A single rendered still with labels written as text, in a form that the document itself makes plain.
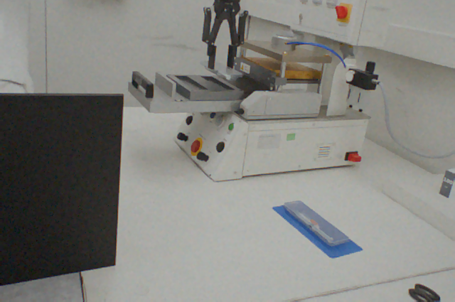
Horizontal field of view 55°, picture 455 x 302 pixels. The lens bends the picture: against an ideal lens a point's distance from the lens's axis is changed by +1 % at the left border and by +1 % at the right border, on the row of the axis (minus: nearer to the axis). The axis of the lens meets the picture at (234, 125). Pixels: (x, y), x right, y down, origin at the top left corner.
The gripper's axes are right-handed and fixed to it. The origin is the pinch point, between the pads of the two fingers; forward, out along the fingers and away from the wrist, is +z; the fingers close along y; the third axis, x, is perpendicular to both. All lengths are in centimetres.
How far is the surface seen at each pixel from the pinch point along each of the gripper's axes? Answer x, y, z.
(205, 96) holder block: 10.0, 8.9, 8.9
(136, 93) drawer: -1.5, 24.6, 10.7
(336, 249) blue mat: 54, -6, 32
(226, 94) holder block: 10.0, 2.5, 8.4
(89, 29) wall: -141, 12, 12
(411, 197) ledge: 45, -39, 29
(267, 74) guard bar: 9.5, -10.7, 2.9
